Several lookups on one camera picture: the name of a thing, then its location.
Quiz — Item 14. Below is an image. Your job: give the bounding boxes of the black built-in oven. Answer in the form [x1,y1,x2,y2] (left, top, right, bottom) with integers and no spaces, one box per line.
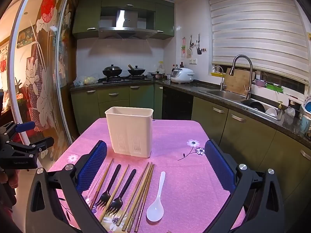
[162,87,194,121]

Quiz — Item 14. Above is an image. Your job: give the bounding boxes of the bunch of wooden chopsticks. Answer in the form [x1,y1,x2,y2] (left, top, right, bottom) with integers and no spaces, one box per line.
[87,158,155,233]

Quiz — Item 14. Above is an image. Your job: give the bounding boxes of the pink floral tablecloth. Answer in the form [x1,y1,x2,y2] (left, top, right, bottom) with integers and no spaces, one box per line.
[47,118,246,233]

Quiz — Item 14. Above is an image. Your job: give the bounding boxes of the black gas stove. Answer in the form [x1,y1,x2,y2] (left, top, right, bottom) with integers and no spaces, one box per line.
[98,75,152,84]

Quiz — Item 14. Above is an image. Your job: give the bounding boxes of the white rice cooker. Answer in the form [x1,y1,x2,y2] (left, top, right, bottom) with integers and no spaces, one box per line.
[170,67,195,83]

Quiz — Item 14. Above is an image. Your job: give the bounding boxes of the person's left hand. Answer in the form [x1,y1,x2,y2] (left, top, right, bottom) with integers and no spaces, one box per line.
[0,170,19,189]

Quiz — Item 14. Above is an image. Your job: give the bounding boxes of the steel range hood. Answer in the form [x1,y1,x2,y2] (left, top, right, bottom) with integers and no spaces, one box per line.
[98,10,157,39]

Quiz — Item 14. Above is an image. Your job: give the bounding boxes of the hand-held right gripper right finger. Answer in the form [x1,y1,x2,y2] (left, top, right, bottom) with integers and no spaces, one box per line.
[205,139,285,233]

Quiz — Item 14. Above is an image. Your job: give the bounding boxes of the white blue mug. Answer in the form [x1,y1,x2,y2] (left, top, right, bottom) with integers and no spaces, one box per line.
[300,115,311,135]

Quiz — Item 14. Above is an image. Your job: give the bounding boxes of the black wok with wooden handle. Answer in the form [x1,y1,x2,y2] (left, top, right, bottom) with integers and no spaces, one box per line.
[128,64,146,76]

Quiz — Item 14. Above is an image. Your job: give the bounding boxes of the dark stone countertop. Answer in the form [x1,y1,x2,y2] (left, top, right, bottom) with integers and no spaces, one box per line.
[70,78,311,148]

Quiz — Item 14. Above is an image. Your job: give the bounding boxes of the white plastic spoon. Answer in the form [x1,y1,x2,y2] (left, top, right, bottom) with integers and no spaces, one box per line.
[146,171,166,222]

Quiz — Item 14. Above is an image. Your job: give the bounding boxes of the white striped window blind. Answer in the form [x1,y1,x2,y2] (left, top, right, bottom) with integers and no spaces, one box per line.
[205,0,310,84]

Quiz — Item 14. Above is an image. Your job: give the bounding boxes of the green container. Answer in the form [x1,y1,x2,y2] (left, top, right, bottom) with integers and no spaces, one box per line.
[266,83,284,93]

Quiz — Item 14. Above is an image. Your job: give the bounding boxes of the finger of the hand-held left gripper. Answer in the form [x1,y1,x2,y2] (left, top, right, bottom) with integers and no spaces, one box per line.
[1,121,36,135]
[5,136,54,156]

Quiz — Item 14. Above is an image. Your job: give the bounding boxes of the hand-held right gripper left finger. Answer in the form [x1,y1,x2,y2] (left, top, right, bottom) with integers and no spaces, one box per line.
[25,140,107,233]

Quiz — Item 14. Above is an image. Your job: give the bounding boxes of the black wok with lid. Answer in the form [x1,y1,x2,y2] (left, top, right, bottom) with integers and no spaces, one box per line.
[102,64,122,77]

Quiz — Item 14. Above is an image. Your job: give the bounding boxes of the framed wall painting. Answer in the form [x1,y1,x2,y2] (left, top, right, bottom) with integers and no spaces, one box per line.
[17,28,33,49]

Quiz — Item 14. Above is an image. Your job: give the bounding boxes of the wooden cutting board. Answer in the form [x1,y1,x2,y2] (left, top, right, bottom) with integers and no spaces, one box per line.
[223,68,256,97]

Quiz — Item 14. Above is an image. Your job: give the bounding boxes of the white plastic bag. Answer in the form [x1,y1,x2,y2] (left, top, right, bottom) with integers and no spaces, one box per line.
[73,74,100,86]

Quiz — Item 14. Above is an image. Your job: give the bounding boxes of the white plastic utensil holder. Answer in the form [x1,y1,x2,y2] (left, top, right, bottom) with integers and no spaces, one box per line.
[105,106,154,159]

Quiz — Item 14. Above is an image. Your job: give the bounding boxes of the small steel faucet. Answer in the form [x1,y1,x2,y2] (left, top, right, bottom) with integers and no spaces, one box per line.
[212,65,225,92]

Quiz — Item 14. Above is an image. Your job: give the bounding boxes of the tall steel faucet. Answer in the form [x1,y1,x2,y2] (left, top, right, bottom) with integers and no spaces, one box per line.
[229,55,253,100]

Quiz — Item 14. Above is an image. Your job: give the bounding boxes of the flower pattern sliding door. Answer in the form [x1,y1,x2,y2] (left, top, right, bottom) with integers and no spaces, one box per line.
[10,0,81,146]

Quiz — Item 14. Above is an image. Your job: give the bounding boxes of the green wall cabinets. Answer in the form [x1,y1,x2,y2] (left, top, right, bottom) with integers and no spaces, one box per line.
[72,0,176,39]

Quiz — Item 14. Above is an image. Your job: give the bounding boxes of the steel double sink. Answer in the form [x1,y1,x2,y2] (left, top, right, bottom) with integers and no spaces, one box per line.
[199,89,284,121]

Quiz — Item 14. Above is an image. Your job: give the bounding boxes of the black pan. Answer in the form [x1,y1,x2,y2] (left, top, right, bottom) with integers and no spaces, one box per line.
[249,100,267,112]

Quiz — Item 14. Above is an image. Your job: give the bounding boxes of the black plastic fork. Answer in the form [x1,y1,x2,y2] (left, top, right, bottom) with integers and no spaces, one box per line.
[106,169,137,216]
[94,164,121,208]

